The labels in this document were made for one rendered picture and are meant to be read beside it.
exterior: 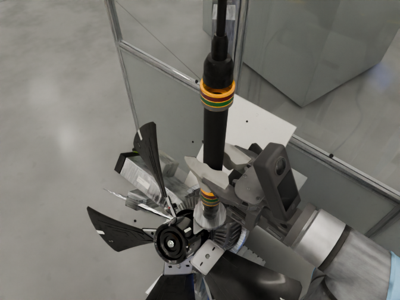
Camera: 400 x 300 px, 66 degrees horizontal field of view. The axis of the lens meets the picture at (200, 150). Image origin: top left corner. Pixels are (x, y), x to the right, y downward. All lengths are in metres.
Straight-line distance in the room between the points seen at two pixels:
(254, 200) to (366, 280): 0.17
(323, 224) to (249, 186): 0.11
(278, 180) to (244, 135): 0.64
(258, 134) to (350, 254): 0.64
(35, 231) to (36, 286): 0.38
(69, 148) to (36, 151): 0.28
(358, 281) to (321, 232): 0.07
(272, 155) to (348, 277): 0.19
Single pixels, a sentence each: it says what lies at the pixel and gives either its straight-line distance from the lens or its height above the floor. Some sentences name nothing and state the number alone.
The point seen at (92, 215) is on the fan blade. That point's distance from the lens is 1.11.
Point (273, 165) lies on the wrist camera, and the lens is 0.40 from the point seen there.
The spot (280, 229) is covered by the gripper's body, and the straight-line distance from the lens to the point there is 0.50.
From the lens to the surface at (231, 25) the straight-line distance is 1.01.
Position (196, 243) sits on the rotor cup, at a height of 1.21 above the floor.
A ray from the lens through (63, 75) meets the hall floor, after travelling 3.60.
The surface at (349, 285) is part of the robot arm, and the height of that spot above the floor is 1.65.
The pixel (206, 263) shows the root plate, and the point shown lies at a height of 1.18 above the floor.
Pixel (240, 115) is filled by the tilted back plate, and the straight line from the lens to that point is 1.04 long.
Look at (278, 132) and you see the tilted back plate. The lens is 1.00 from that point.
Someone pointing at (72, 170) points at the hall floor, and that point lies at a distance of 2.69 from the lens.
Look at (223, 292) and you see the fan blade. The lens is 0.91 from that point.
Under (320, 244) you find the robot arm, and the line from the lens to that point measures 0.46.
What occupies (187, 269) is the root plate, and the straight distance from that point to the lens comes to 1.02.
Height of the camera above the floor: 2.07
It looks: 53 degrees down
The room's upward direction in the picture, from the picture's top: straight up
